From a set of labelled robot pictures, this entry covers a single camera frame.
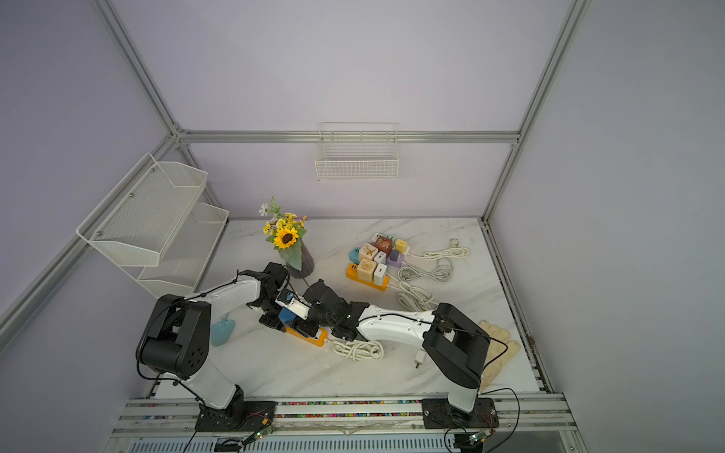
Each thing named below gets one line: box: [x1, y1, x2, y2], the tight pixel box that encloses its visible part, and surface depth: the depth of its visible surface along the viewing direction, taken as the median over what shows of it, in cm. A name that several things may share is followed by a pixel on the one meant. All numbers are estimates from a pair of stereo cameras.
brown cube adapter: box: [374, 235, 394, 256], surface depth 103 cm
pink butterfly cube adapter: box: [358, 242, 379, 261], surface depth 100 cm
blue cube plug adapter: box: [277, 307, 297, 325], surface depth 72 cm
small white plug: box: [414, 349, 426, 370], surface depth 84 cm
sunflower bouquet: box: [258, 196, 308, 271], surface depth 84 cm
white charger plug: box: [373, 262, 388, 286], surface depth 97 cm
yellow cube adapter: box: [395, 238, 408, 254], surface depth 106 cm
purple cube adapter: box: [385, 249, 405, 268], surface depth 106 cm
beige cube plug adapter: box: [356, 257, 377, 284], surface depth 97 cm
